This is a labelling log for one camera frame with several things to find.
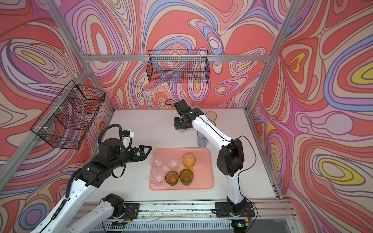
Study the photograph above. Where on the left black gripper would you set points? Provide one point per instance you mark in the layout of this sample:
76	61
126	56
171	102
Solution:
143	156

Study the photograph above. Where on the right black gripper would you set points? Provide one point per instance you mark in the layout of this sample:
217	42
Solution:
178	126

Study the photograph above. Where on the clear glass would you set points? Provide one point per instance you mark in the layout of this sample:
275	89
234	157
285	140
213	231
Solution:
173	163
157	177
157	162

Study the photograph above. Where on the light green glass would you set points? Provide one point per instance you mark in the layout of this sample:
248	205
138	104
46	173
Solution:
183	130

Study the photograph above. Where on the pink plastic tray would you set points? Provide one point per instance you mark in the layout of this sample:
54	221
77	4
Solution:
202	170

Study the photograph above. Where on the brown glass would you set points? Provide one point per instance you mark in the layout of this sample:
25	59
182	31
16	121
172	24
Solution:
172	178

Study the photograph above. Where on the amber glass row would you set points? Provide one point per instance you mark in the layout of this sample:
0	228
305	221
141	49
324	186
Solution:
188	160

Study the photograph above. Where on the olive glass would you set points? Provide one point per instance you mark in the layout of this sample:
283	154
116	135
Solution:
186	176

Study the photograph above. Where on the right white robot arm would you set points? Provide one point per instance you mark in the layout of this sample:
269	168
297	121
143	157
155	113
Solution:
231	154

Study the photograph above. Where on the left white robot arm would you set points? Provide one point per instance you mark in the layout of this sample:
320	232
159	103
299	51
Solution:
84	182

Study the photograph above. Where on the yellow glass back right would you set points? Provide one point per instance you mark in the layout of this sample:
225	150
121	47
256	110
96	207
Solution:
212	116

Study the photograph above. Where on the blue tinted glass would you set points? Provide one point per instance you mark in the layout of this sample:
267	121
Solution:
202	141

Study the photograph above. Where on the back black wire basket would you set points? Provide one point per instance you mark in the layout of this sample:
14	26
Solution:
178	66

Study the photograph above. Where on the black wire basket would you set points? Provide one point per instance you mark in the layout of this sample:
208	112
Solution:
178	66
70	116

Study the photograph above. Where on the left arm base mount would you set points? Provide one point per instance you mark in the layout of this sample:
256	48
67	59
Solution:
126	211

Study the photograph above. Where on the left black wire basket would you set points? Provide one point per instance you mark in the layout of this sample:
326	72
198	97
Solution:
70	116

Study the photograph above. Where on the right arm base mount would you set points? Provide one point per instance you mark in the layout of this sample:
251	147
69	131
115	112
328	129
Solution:
226	209

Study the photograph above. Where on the aluminium front rail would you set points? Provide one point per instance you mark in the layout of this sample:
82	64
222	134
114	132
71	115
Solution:
190	217

